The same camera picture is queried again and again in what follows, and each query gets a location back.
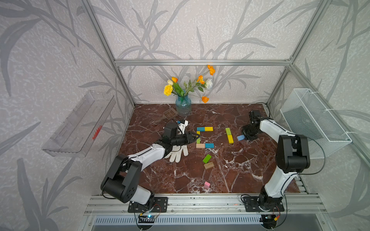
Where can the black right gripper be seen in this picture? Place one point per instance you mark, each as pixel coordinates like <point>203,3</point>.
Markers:
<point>249,137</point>

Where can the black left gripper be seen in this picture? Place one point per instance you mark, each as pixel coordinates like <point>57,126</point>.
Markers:
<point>189,135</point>

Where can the light wood block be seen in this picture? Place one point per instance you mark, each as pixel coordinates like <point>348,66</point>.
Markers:
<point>200,146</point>

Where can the light blue block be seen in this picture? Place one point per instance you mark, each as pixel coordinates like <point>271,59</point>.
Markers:
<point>241,137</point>

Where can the large yellow block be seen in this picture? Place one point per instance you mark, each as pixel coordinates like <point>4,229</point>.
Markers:
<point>208,128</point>

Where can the small yellow block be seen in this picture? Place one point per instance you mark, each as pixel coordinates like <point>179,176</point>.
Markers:
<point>230,139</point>

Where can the dark green block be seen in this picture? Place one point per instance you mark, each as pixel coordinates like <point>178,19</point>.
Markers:
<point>207,159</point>

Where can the dark wood block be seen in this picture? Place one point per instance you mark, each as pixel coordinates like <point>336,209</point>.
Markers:
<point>209,165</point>

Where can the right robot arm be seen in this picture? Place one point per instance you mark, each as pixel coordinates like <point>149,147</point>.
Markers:
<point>292,157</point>

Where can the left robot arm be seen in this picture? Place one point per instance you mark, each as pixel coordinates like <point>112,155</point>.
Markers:
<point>122,179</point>

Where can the white cotton glove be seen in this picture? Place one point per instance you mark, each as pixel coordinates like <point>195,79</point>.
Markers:
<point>176,153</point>

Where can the blue glass vase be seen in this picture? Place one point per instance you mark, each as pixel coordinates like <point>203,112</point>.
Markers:
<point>183,105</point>

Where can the pink block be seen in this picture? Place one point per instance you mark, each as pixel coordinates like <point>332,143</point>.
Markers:
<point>207,185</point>

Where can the artificial flowers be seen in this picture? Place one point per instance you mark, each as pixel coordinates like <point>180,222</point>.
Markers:
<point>202,82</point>

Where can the right circuit board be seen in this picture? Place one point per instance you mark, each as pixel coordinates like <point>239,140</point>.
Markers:
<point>269,220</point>

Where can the circuit board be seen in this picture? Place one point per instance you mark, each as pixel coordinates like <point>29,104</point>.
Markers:
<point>269,220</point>
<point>147,219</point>

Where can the left circuit board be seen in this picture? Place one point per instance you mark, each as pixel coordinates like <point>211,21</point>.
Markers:
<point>147,219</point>

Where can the clear plastic shelf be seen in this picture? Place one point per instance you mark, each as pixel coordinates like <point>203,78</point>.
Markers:
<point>80,129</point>

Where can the white wire basket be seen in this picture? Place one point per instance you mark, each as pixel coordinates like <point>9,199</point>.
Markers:
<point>306,115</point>

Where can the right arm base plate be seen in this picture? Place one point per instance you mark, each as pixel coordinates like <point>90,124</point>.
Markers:
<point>261,204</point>

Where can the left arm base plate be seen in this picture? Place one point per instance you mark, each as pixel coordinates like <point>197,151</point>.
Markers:
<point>155,205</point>

